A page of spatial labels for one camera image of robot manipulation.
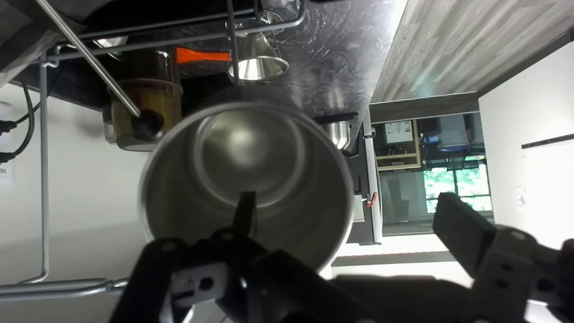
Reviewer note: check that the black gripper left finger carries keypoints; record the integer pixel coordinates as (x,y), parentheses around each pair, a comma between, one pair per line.
(240,275)

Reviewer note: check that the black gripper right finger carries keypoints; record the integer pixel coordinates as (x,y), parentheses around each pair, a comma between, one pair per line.
(514,275)

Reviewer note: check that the blue cup steel inside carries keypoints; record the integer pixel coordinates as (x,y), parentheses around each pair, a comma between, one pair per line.
(252,180)

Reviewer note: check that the amber glass jar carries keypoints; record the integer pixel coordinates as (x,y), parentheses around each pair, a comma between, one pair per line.
(136,99)

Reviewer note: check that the large steel funnel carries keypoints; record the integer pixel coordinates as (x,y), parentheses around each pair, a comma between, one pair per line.
(259,65)

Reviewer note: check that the black dish rack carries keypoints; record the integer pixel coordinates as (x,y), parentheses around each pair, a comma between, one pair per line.
(44,180)

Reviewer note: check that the orange spatula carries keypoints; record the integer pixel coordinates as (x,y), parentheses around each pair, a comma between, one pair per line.
(200,56)

